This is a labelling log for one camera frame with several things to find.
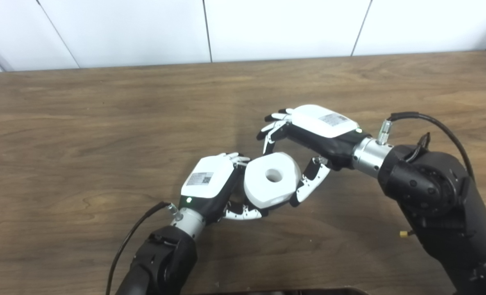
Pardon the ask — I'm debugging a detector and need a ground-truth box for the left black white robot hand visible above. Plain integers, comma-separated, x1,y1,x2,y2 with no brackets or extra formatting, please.
178,152,268,225

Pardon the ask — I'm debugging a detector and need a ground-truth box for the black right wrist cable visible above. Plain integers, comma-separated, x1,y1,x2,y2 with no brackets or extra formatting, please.
377,111,475,181

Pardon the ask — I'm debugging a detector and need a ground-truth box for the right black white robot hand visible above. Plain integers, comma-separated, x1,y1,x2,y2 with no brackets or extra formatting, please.
256,104,370,207

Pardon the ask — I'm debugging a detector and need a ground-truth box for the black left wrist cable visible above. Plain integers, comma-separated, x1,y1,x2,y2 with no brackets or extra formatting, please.
105,201,178,295

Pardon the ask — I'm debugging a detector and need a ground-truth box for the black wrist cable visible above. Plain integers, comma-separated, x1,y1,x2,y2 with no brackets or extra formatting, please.
377,111,475,181
105,201,178,295

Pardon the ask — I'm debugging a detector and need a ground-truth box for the round white plastic piece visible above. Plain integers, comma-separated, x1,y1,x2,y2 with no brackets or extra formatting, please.
243,152,302,209

